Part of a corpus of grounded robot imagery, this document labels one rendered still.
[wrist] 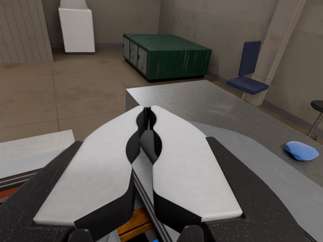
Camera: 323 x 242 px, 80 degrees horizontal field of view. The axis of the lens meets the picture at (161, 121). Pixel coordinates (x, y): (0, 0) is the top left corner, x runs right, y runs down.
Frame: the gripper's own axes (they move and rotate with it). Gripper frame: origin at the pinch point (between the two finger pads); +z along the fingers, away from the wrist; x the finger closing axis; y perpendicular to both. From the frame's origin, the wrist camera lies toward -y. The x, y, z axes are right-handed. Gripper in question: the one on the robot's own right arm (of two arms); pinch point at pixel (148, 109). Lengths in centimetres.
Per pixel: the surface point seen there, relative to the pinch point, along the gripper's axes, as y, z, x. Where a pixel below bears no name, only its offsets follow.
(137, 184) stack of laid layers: 60, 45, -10
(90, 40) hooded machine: 80, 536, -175
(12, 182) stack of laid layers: 55, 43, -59
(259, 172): 42, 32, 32
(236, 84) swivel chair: 105, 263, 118
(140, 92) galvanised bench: 38, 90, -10
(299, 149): 44, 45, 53
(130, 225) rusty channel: 76, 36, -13
